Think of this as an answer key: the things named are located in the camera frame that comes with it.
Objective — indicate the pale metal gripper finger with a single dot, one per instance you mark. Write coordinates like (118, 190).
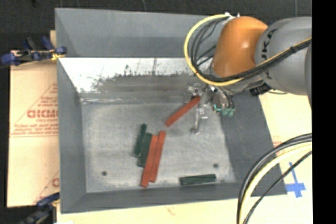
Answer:
(199, 120)
(191, 92)

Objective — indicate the red-brown flat block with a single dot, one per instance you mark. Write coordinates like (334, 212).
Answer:
(158, 156)
(148, 162)
(182, 111)

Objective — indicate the dark green flat block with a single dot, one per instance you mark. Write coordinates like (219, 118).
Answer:
(198, 179)
(145, 150)
(140, 139)

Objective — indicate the grey metal bin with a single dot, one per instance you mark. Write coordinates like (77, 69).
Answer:
(110, 123)

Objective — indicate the brown cardboard board, red print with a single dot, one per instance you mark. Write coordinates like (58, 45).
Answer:
(31, 118)

